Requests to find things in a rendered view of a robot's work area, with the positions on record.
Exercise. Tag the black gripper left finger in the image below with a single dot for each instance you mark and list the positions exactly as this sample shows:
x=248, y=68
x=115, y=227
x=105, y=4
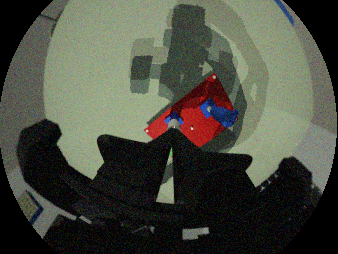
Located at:
x=150, y=157

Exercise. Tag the red circuit board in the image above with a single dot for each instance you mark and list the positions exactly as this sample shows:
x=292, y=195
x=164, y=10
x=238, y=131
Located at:
x=201, y=115

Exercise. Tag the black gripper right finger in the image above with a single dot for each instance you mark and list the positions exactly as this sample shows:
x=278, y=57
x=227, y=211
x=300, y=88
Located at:
x=190, y=162

